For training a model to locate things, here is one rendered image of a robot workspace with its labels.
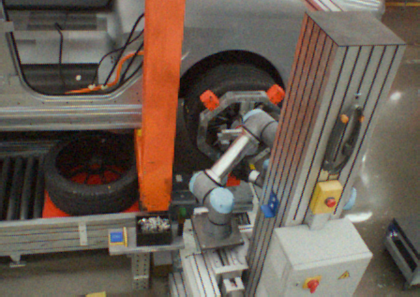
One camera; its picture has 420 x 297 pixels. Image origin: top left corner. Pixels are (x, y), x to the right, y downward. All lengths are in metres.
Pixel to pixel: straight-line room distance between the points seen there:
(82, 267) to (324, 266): 1.85
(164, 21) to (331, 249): 1.19
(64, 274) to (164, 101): 1.43
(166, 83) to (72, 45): 1.51
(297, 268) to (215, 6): 1.56
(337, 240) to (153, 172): 1.15
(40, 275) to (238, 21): 2.00
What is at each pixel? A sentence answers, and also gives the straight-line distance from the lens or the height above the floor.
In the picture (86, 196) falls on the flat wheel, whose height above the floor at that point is 0.49.
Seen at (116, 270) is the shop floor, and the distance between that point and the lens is 3.28.
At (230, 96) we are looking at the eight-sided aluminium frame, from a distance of 2.83.
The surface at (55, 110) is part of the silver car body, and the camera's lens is 3.04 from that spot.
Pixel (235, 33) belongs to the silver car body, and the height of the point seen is 1.42.
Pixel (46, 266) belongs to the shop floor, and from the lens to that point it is 3.35.
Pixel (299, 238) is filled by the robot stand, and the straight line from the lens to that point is 1.94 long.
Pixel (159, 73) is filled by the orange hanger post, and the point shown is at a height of 1.47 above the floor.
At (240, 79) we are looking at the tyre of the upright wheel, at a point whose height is 1.18.
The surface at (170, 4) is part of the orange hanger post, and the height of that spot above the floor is 1.81.
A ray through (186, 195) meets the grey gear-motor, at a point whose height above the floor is 0.40.
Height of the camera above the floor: 2.64
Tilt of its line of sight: 38 degrees down
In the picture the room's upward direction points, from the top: 8 degrees clockwise
